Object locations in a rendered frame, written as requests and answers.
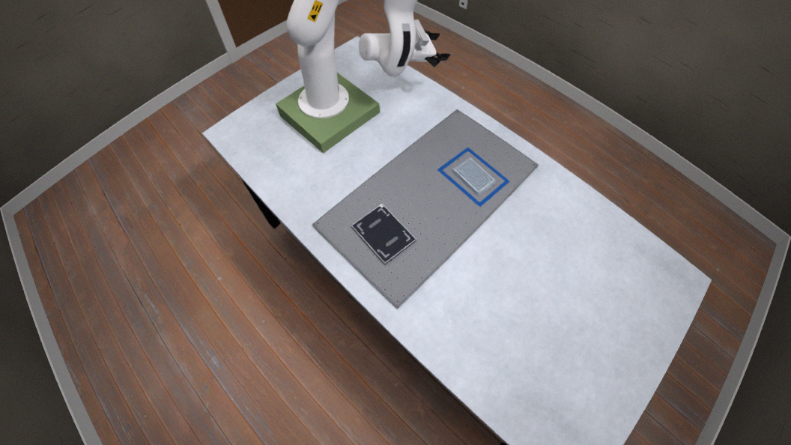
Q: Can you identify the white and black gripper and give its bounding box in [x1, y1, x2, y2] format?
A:
[410, 29, 451, 67]

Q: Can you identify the blue rectangular tape outline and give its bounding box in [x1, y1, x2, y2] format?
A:
[438, 147, 509, 207]

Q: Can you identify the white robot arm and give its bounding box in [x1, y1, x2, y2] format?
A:
[287, 0, 430, 118]

